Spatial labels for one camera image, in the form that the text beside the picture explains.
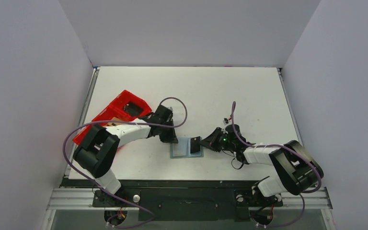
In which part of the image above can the black card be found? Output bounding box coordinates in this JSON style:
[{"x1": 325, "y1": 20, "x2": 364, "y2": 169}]
[
  {"x1": 190, "y1": 136, "x2": 201, "y2": 155},
  {"x1": 123, "y1": 102, "x2": 144, "y2": 117}
]

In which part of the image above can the green card holder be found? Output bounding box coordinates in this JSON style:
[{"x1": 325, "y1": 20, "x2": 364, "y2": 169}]
[{"x1": 170, "y1": 137, "x2": 204, "y2": 159}]

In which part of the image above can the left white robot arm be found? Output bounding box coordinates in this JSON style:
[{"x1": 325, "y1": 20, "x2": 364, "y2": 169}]
[{"x1": 73, "y1": 105, "x2": 178, "y2": 206}]

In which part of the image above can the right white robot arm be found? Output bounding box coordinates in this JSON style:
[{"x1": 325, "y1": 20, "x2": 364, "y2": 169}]
[{"x1": 199, "y1": 124, "x2": 324, "y2": 205}]

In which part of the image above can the black card in bin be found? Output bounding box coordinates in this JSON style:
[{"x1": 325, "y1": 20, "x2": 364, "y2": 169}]
[{"x1": 123, "y1": 102, "x2": 144, "y2": 117}]

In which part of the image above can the gold card in bin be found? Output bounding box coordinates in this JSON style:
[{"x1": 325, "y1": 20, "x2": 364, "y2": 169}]
[{"x1": 107, "y1": 117, "x2": 122, "y2": 126}]

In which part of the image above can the red plastic bin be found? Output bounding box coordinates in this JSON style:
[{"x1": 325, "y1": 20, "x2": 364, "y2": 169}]
[{"x1": 72, "y1": 90, "x2": 153, "y2": 150}]

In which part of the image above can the right black loop cable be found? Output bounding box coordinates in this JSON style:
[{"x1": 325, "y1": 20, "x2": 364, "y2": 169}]
[{"x1": 230, "y1": 157, "x2": 245, "y2": 170}]

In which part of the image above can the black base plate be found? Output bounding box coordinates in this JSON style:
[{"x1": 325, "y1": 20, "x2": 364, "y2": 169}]
[{"x1": 60, "y1": 179, "x2": 316, "y2": 222}]

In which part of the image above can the aluminium rail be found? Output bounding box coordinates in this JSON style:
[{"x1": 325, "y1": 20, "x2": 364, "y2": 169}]
[{"x1": 47, "y1": 188, "x2": 333, "y2": 210}]

